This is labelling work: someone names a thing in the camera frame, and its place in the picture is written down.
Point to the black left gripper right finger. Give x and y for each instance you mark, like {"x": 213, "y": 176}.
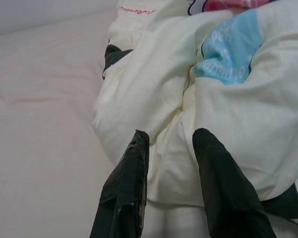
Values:
{"x": 226, "y": 186}

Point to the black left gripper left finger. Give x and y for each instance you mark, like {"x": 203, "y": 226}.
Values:
{"x": 129, "y": 178}

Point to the cream cartoon print duvet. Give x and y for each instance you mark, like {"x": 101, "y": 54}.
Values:
{"x": 213, "y": 99}

